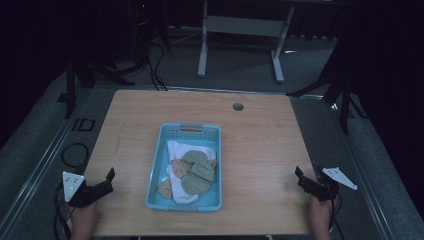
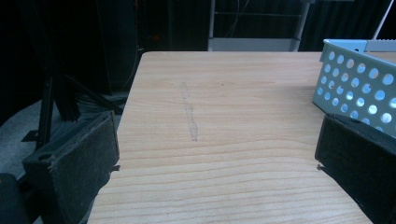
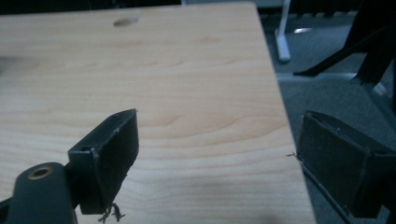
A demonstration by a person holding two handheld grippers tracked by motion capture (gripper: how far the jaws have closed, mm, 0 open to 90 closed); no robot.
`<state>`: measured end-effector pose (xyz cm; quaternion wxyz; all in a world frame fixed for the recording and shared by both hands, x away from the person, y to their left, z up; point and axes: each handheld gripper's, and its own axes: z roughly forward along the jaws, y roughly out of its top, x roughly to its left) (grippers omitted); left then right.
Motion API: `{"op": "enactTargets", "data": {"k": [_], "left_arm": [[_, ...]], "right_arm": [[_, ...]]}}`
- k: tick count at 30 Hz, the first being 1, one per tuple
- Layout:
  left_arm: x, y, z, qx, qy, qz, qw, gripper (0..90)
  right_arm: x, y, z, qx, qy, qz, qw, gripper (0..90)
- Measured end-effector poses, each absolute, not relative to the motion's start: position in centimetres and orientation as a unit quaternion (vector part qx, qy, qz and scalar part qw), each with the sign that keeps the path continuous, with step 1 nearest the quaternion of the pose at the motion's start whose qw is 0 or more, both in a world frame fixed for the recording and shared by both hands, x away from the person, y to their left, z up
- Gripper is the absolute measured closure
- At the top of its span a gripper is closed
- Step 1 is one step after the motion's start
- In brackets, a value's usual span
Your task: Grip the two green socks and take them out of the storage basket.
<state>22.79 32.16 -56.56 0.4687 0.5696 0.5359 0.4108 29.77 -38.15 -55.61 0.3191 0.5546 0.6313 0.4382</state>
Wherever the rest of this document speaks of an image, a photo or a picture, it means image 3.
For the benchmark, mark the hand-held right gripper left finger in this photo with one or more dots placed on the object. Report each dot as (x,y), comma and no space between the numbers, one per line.
(107,161)

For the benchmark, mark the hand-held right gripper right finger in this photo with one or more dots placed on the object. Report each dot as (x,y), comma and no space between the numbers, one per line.
(336,165)

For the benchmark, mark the black tripod stand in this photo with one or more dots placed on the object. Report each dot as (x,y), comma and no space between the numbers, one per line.
(364,43)

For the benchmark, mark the white metal stand leg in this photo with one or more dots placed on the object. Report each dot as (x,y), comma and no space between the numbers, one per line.
(283,34)

